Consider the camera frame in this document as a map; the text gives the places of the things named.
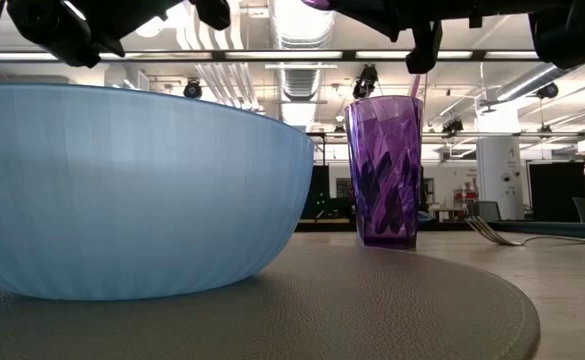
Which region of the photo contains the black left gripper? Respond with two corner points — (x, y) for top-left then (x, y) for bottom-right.
(4, 0), (232, 69)

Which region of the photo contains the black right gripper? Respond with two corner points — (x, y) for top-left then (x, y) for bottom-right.
(404, 0), (585, 75)

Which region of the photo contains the purple plastic cup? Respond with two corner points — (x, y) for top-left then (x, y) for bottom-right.
(344, 94), (425, 251)

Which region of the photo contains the blue plastic bowl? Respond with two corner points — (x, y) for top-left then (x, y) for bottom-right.
(0, 83), (316, 302)

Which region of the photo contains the white pillar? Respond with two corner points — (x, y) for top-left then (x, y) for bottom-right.
(475, 107), (526, 221)

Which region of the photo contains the black partition panel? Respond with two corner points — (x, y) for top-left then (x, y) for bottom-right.
(529, 162), (585, 223)

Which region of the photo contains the black computer tower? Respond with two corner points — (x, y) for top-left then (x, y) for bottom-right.
(301, 164), (331, 221)

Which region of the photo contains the silver metal fork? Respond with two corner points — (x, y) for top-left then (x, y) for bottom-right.
(464, 214), (585, 247)

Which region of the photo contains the round grey placemat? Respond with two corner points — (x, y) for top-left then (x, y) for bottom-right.
(0, 243), (541, 360)

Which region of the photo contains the black dome camera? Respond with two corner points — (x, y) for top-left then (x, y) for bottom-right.
(536, 82), (561, 100)
(182, 78), (203, 99)

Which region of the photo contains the black frame-mounted camera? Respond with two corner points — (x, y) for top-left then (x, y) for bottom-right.
(351, 63), (379, 100)

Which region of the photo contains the silver ventilation duct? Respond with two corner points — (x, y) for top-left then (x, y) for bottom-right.
(270, 0), (339, 117)

